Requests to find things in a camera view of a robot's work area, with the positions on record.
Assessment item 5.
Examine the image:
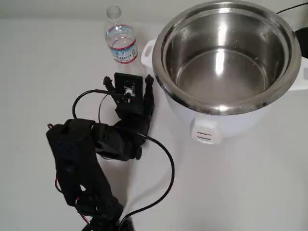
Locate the clear plastic water bottle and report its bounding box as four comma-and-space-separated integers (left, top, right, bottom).
104, 6, 145, 77

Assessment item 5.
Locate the white rice cooker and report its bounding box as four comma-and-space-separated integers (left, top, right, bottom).
141, 0, 308, 146

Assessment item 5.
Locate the steel inner cooking pot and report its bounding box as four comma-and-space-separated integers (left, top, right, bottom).
161, 2, 293, 110

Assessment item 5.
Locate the black round object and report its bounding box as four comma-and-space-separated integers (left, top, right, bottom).
294, 26, 308, 60

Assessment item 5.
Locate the black wrist camera board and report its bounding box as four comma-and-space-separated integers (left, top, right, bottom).
114, 72, 143, 114

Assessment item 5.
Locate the black camera cable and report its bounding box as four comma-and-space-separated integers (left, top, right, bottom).
72, 88, 176, 224

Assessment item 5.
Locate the thin black cable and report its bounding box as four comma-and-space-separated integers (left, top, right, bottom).
276, 1, 308, 14

